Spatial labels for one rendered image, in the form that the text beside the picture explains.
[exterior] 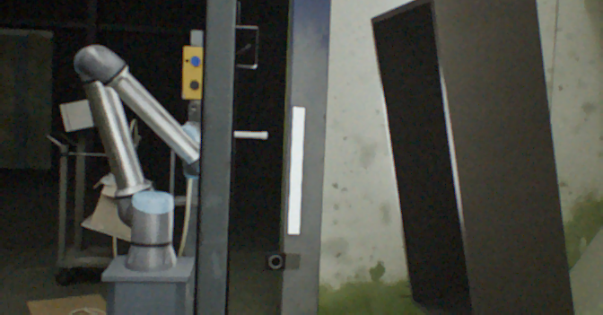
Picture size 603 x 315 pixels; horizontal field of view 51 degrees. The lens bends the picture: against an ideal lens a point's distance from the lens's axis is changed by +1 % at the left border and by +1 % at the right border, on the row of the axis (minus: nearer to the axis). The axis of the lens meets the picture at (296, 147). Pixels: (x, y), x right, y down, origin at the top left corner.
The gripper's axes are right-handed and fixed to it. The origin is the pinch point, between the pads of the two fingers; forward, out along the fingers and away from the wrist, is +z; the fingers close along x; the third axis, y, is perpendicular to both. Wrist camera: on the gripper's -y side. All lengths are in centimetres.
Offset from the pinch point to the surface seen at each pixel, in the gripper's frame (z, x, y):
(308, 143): 18, 46, 21
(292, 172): 13, 36, 33
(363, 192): 20, 69, 50
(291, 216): 10, 32, 54
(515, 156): -81, 118, 19
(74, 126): 146, -125, 4
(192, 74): 27.0, -6.9, -21.3
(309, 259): 11, 37, 78
